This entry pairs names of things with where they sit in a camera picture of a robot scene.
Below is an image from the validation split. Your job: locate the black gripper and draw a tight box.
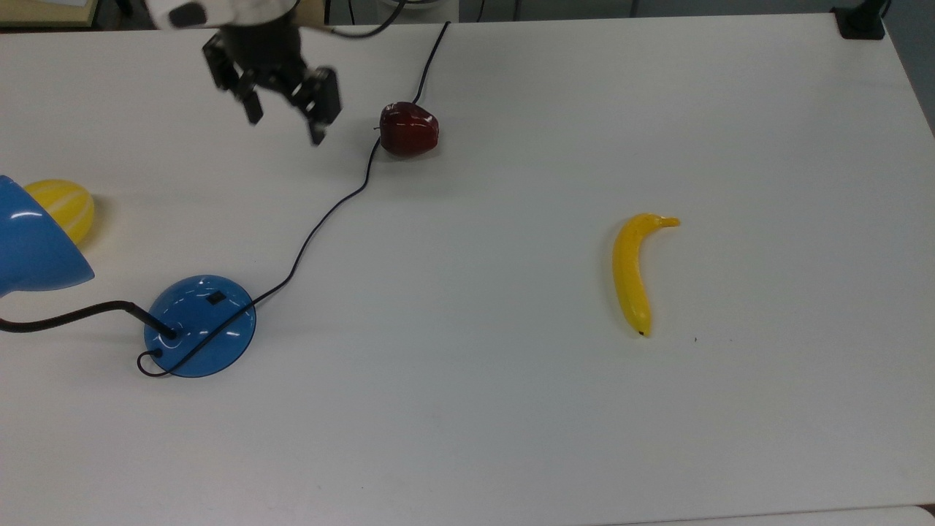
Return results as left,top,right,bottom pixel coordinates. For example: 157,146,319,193
202,25,343,146

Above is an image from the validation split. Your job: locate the blue gooseneck desk lamp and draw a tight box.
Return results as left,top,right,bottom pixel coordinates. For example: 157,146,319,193
0,175,257,379

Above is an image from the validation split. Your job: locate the dark red toy apple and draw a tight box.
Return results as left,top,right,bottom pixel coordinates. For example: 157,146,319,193
378,101,440,158

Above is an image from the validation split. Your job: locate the yellow striped toy melon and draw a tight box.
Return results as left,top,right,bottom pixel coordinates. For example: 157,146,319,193
24,179,96,246

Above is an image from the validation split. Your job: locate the wooden board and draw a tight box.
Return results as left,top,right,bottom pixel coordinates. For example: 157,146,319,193
0,0,100,28

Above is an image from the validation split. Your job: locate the yellow toy banana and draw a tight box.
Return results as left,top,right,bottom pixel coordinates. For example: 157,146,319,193
612,213,682,338

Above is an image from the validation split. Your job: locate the white adjacent table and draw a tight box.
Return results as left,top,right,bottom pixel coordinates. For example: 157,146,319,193
606,504,935,526

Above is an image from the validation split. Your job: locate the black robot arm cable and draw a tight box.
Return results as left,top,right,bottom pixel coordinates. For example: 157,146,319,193
324,0,408,39

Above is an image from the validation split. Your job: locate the black lamp power cable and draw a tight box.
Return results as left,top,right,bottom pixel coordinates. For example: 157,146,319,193
137,20,451,378

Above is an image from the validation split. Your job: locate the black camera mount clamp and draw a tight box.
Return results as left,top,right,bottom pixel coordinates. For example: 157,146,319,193
831,0,892,40

